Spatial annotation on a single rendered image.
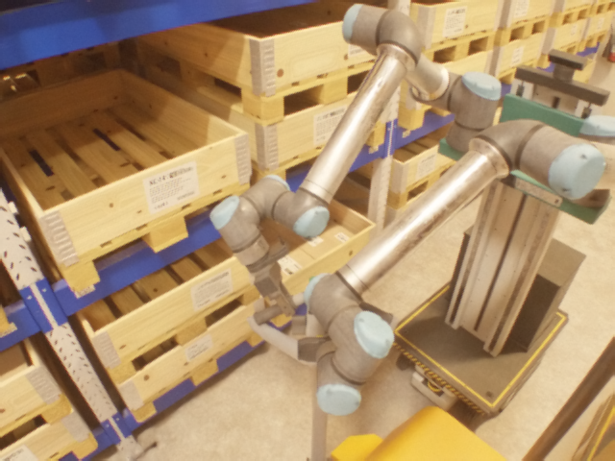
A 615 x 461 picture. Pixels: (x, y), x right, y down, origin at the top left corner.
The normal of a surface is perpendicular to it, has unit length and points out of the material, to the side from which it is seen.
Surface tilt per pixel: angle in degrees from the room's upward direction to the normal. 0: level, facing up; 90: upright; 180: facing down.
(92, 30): 90
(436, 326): 0
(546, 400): 0
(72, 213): 90
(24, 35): 90
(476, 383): 0
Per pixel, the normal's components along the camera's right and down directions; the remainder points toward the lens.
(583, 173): 0.38, 0.54
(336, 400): -0.05, 0.45
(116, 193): 0.68, 0.45
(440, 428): 0.00, -0.78
